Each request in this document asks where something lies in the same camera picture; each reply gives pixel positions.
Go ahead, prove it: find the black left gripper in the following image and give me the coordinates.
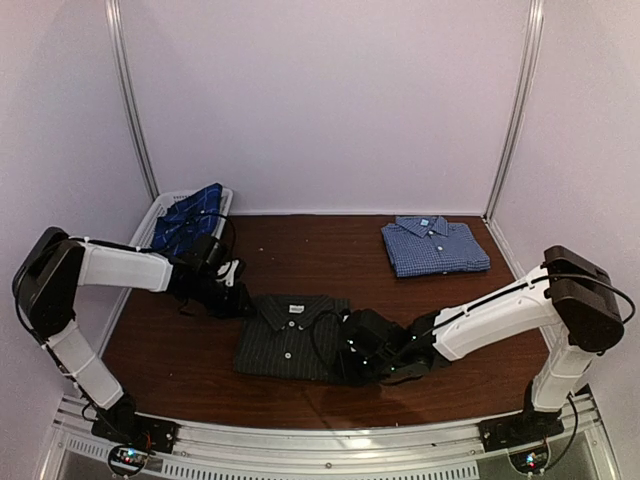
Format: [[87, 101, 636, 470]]
[[186, 273, 257, 321]]

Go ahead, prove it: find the black pinstriped long sleeve shirt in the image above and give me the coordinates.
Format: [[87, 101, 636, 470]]
[[233, 294, 350, 383]]

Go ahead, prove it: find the light blue checked shirt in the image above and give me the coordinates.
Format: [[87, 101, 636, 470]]
[[381, 216, 491, 278]]

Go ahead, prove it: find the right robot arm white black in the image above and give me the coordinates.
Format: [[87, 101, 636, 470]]
[[329, 245, 634, 442]]

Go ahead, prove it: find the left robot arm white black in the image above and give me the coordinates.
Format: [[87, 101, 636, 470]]
[[12, 226, 255, 444]]

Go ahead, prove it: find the dark blue plaid shirt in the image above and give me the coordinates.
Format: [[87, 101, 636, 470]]
[[150, 183, 223, 256]]

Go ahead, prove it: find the white plastic laundry basket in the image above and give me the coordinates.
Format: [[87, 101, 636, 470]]
[[130, 186, 234, 248]]

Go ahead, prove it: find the left round controller board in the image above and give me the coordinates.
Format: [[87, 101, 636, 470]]
[[107, 445, 150, 477]]

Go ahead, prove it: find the round controller board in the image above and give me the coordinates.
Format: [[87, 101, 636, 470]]
[[107, 445, 150, 477], [509, 445, 550, 476]]

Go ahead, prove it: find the right round controller board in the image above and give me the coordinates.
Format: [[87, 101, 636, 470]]
[[509, 445, 550, 476]]

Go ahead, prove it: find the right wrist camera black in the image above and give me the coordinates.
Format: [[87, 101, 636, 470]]
[[341, 309, 408, 359]]

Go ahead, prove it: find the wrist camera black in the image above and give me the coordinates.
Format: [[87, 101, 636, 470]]
[[185, 235, 246, 287], [341, 309, 408, 359]]

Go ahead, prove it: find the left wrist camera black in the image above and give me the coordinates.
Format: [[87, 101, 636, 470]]
[[185, 235, 246, 287]]

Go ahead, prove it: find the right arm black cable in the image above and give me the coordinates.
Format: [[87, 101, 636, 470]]
[[309, 309, 351, 376]]

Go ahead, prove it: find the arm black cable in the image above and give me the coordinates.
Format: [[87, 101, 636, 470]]
[[309, 309, 351, 376], [134, 211, 237, 256]]

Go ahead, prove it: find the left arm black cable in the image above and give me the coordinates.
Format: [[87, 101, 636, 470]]
[[134, 211, 237, 256]]

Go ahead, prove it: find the aluminium front rail base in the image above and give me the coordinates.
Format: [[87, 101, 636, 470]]
[[37, 389, 616, 480]]

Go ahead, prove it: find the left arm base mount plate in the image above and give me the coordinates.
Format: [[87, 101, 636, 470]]
[[91, 412, 178, 454]]

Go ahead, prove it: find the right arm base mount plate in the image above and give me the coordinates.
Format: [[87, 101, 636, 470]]
[[478, 411, 564, 452]]

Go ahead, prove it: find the left aluminium frame post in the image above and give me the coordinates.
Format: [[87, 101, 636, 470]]
[[104, 0, 160, 201]]

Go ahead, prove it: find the aluminium frame post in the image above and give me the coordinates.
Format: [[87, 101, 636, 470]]
[[483, 0, 545, 223], [104, 0, 160, 201]]

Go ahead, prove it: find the right aluminium frame post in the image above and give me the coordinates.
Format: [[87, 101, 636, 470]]
[[483, 0, 545, 223]]

